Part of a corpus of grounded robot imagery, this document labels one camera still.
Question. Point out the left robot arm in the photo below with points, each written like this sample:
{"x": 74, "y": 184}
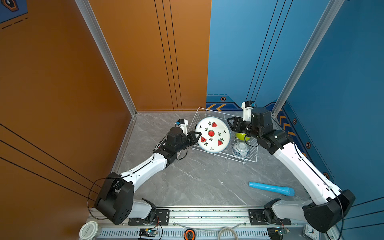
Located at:
{"x": 116, "y": 199}

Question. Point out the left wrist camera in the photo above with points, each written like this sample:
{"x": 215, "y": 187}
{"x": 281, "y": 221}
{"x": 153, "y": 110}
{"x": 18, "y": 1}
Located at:
{"x": 183, "y": 124}

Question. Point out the white wire dish rack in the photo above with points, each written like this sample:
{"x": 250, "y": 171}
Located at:
{"x": 227, "y": 153}

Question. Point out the light blue cylinder tube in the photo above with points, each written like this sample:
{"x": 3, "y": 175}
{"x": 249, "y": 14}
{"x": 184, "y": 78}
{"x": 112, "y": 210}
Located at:
{"x": 287, "y": 191}

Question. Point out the blue white porcelain bowl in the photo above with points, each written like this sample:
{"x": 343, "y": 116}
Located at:
{"x": 240, "y": 149}

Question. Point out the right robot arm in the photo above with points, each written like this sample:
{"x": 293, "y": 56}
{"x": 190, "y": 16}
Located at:
{"x": 328, "y": 204}

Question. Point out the green circuit board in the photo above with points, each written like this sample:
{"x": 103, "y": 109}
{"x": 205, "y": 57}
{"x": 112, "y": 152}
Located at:
{"x": 148, "y": 234}

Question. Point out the white alarm clock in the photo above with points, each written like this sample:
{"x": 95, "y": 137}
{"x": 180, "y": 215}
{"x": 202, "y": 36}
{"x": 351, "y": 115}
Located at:
{"x": 310, "y": 233}

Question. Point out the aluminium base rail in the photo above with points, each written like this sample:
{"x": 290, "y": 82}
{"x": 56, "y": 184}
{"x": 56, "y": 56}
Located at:
{"x": 209, "y": 223}

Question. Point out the watermelon pattern plate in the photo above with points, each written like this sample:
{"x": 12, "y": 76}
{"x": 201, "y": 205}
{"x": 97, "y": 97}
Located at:
{"x": 215, "y": 136}

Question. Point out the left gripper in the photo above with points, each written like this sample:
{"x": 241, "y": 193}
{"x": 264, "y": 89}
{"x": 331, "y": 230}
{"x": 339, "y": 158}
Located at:
{"x": 193, "y": 140}

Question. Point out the orange black tape measure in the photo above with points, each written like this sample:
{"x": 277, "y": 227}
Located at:
{"x": 189, "y": 234}

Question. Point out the lime green bowl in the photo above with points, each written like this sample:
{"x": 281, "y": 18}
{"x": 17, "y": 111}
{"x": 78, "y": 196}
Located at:
{"x": 242, "y": 137}

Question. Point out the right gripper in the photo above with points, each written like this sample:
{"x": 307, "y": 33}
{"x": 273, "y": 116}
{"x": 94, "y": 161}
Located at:
{"x": 237, "y": 122}

